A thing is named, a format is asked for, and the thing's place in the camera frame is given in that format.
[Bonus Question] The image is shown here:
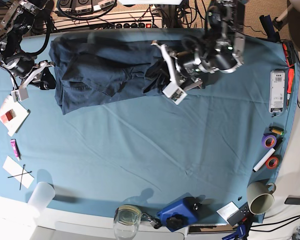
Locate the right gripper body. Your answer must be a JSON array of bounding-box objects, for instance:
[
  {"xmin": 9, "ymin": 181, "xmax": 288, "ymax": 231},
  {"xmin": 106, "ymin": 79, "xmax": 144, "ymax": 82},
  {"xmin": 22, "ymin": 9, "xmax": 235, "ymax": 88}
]
[{"xmin": 2, "ymin": 57, "xmax": 55, "ymax": 90}]

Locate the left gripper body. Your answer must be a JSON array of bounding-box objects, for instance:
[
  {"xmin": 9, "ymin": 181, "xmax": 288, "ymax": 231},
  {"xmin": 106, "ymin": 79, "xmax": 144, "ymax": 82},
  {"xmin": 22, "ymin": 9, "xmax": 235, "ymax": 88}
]
[{"xmin": 151, "ymin": 40, "xmax": 205, "ymax": 90}]

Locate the dark blue T-shirt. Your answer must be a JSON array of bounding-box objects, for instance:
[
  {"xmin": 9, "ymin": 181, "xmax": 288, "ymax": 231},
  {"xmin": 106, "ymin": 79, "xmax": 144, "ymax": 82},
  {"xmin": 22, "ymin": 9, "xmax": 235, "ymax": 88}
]
[{"xmin": 49, "ymin": 33, "xmax": 208, "ymax": 116}]

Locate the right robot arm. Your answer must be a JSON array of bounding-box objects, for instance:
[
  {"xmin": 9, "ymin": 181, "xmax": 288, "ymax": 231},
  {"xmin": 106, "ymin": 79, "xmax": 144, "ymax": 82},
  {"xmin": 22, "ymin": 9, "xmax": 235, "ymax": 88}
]
[{"xmin": 0, "ymin": 0, "xmax": 56, "ymax": 90}]

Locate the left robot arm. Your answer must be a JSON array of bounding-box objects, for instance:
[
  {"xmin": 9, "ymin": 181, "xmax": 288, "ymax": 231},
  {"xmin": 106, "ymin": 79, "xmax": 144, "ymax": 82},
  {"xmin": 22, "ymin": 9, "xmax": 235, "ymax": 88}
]
[{"xmin": 143, "ymin": 0, "xmax": 246, "ymax": 97}]

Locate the white paper with red square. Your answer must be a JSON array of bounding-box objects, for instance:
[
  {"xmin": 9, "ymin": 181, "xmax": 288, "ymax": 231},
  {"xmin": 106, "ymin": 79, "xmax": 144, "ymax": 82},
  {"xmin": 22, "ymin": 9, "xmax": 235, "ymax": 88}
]
[{"xmin": 0, "ymin": 95, "xmax": 30, "ymax": 137}]

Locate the white power strip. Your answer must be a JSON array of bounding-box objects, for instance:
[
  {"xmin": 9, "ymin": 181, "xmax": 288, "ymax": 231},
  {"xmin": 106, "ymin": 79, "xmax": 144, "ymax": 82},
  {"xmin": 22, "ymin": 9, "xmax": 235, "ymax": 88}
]
[{"xmin": 53, "ymin": 10, "xmax": 163, "ymax": 31}]

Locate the small pink tube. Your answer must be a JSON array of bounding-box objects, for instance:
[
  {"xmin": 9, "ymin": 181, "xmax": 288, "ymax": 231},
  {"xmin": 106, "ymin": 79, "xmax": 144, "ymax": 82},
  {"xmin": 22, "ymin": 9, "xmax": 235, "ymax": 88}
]
[{"xmin": 10, "ymin": 139, "xmax": 21, "ymax": 161}]

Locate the light blue table cloth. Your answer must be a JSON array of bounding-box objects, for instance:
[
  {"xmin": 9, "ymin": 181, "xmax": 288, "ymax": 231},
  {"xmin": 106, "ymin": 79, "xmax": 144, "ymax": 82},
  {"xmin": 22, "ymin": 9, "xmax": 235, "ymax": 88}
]
[{"xmin": 0, "ymin": 37, "xmax": 300, "ymax": 223}]

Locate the black hair pin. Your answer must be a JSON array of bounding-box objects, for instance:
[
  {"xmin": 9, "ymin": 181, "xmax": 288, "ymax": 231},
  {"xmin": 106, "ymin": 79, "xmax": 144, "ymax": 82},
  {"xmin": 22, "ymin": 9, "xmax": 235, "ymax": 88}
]
[
  {"xmin": 19, "ymin": 164, "xmax": 26, "ymax": 190},
  {"xmin": 7, "ymin": 171, "xmax": 32, "ymax": 178}
]

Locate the white packaged device box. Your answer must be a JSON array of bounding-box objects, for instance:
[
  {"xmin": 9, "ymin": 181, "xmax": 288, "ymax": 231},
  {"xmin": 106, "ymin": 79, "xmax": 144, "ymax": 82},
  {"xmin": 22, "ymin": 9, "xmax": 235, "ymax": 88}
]
[{"xmin": 269, "ymin": 70, "xmax": 285, "ymax": 116}]

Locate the orange black tool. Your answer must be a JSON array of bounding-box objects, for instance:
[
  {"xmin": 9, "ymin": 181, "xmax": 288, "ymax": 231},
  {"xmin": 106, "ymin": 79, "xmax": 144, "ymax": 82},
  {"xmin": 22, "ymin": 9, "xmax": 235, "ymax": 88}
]
[{"xmin": 282, "ymin": 40, "xmax": 296, "ymax": 67}]

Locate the orange screwdriver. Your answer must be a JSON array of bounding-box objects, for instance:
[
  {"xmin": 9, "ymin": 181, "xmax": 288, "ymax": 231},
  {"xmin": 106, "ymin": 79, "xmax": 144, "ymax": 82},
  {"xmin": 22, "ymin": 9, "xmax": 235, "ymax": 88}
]
[{"xmin": 286, "ymin": 67, "xmax": 295, "ymax": 108}]

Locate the translucent plastic cup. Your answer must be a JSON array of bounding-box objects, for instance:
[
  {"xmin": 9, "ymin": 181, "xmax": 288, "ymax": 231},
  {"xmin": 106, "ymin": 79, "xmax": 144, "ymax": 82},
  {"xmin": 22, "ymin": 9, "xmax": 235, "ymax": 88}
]
[{"xmin": 27, "ymin": 182, "xmax": 56, "ymax": 218}]

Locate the purple tape roll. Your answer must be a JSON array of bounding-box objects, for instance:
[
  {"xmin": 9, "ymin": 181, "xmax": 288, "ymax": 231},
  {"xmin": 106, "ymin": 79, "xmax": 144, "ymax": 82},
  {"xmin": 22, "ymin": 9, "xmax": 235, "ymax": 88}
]
[{"xmin": 261, "ymin": 133, "xmax": 277, "ymax": 149}]

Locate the small yellow battery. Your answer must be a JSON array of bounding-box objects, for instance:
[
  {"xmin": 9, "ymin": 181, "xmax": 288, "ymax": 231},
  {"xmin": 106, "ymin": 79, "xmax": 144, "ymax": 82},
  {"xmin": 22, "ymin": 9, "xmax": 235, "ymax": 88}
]
[{"xmin": 269, "ymin": 126, "xmax": 285, "ymax": 136}]

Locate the white marker pen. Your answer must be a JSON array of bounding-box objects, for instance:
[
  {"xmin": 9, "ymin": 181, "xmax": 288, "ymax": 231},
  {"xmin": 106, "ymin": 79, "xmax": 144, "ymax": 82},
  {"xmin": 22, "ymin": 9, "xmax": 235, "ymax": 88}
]
[{"xmin": 252, "ymin": 147, "xmax": 276, "ymax": 172}]

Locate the red tape roll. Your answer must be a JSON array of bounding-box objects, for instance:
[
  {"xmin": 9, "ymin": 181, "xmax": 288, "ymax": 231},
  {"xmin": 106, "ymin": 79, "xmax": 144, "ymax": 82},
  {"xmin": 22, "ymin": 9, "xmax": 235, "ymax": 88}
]
[{"xmin": 265, "ymin": 155, "xmax": 280, "ymax": 170}]

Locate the blue plastic box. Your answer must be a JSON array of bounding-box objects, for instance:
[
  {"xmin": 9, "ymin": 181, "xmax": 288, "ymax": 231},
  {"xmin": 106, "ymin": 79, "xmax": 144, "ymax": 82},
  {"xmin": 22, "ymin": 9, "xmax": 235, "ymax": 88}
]
[{"xmin": 156, "ymin": 197, "xmax": 202, "ymax": 232}]

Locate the small padlock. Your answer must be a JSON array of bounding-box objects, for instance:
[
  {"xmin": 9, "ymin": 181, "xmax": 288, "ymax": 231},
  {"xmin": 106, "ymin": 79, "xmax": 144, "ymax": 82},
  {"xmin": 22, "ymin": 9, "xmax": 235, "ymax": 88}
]
[{"xmin": 141, "ymin": 212, "xmax": 163, "ymax": 230}]

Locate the clear glass mug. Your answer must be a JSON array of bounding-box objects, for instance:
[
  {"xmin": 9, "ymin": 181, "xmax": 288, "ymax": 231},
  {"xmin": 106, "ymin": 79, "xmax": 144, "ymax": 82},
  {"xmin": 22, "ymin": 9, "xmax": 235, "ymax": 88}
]
[{"xmin": 113, "ymin": 204, "xmax": 142, "ymax": 240}]

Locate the beige ceramic mug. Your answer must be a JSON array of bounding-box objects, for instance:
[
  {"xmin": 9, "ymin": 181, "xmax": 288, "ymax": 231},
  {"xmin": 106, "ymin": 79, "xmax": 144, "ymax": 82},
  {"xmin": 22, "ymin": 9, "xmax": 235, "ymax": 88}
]
[{"xmin": 246, "ymin": 181, "xmax": 277, "ymax": 215}]

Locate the black remote control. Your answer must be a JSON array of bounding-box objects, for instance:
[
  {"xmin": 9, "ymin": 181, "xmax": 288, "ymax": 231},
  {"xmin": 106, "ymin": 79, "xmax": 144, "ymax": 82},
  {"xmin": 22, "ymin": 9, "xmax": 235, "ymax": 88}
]
[{"xmin": 227, "ymin": 202, "xmax": 251, "ymax": 226}]

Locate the black adapter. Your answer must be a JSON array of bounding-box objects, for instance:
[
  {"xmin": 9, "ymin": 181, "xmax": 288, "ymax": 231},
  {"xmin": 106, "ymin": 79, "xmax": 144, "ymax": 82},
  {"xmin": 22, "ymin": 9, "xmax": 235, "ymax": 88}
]
[{"xmin": 284, "ymin": 195, "xmax": 300, "ymax": 206}]

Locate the blue clamp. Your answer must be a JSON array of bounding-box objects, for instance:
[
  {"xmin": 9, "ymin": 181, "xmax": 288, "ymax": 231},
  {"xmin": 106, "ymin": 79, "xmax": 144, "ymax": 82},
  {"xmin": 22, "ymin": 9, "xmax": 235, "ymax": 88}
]
[{"xmin": 221, "ymin": 220, "xmax": 253, "ymax": 240}]

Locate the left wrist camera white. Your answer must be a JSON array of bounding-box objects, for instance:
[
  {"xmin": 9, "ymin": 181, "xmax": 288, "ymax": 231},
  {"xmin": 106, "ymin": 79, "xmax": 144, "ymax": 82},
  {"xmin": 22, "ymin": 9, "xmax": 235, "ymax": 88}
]
[{"xmin": 162, "ymin": 82, "xmax": 187, "ymax": 105}]

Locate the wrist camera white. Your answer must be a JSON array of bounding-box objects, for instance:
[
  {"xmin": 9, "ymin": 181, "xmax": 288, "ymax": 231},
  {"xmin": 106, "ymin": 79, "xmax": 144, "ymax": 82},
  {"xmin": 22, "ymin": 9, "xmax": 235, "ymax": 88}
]
[
  {"xmin": 162, "ymin": 82, "xmax": 187, "ymax": 105},
  {"xmin": 11, "ymin": 87, "xmax": 29, "ymax": 102}
]

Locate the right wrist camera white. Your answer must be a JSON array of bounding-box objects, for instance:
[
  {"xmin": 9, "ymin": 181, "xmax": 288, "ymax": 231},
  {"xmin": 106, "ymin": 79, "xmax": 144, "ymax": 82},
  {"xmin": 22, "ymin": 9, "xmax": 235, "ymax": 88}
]
[{"xmin": 11, "ymin": 87, "xmax": 29, "ymax": 102}]

